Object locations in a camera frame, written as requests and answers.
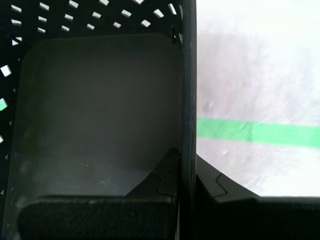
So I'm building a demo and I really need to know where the black perforated plastic basket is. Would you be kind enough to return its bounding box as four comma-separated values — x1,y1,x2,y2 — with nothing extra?
0,0,199,240

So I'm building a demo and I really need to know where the long green tape strip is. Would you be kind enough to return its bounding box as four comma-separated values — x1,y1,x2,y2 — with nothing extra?
0,98,320,150

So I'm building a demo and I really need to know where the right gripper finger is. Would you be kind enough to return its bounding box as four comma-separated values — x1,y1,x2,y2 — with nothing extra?
17,147,181,240
196,156,320,240

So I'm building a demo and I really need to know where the translucent plastic table cover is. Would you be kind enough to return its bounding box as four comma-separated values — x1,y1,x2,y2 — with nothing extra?
194,0,320,198

